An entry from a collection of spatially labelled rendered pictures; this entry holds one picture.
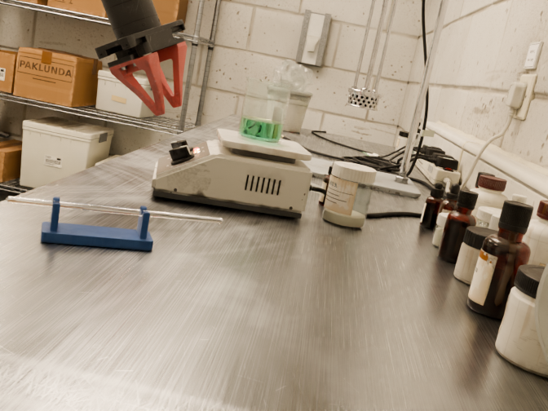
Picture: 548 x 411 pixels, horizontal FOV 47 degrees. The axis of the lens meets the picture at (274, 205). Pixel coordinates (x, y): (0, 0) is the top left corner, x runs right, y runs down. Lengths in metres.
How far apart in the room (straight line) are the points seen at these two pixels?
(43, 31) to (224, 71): 0.98
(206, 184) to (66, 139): 2.40
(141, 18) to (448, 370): 0.52
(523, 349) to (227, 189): 0.42
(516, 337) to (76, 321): 0.33
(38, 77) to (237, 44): 0.98
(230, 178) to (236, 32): 2.57
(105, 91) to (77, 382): 2.85
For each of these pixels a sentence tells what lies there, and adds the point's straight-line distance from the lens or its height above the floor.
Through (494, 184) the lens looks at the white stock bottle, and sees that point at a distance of 0.90.
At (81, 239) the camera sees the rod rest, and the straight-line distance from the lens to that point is 0.60.
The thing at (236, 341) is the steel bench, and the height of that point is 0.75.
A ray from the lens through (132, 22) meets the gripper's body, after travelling 0.79.
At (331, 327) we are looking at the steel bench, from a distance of 0.51.
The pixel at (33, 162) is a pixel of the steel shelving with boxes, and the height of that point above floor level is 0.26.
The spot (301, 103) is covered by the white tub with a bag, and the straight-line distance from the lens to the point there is 1.93.
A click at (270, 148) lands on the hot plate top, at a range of 0.81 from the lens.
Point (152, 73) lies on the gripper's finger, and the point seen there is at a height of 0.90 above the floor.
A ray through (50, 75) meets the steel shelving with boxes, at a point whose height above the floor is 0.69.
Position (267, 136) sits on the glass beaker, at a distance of 0.83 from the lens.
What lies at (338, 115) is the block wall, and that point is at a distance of 3.32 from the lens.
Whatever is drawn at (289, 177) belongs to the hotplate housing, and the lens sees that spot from 0.81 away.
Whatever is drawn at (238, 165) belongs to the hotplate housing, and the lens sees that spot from 0.80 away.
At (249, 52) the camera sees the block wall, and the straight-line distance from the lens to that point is 3.34.
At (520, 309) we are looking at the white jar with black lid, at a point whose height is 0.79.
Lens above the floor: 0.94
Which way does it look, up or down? 12 degrees down
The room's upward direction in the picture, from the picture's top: 11 degrees clockwise
